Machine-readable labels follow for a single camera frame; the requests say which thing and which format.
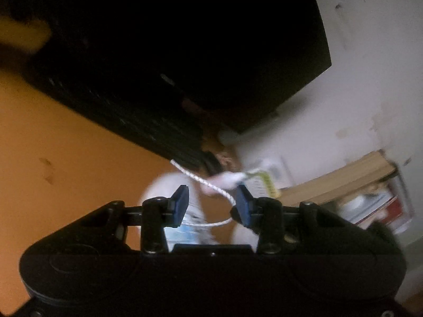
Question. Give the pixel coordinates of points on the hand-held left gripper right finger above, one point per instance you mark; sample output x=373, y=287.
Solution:
x=243, y=204

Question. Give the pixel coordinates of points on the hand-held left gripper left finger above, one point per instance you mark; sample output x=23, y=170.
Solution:
x=180, y=204

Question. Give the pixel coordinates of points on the white speckled shoelace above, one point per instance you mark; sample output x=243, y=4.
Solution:
x=211, y=186

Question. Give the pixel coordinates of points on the green and white box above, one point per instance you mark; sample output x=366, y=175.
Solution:
x=269, y=180

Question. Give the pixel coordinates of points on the black computer mouse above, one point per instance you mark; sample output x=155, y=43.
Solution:
x=210, y=163

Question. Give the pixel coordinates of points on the black keyboard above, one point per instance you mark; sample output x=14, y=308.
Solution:
x=125, y=119

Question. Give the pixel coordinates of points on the red and white box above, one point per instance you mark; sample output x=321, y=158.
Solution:
x=380, y=208

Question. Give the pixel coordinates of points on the black computer monitor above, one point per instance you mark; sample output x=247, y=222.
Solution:
x=181, y=39

